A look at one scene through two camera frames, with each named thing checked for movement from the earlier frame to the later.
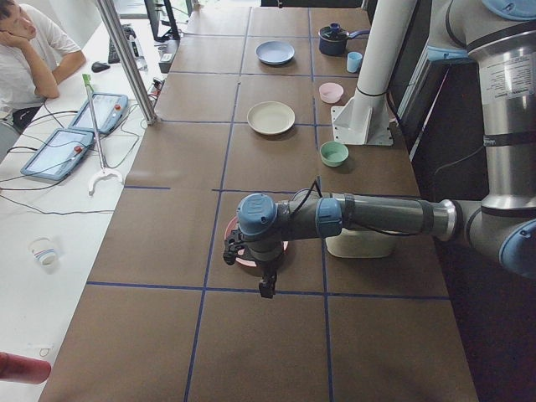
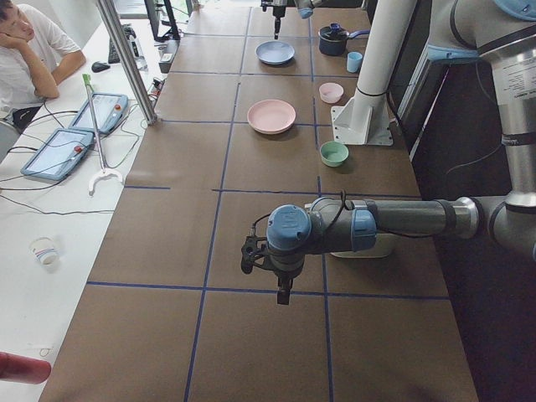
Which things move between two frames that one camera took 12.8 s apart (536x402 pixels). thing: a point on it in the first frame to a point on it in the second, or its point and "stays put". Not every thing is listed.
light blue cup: x=353 y=60 stays put
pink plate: x=234 y=224 to x=270 y=115
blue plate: x=275 y=52 stays put
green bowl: x=333 y=153 stays put
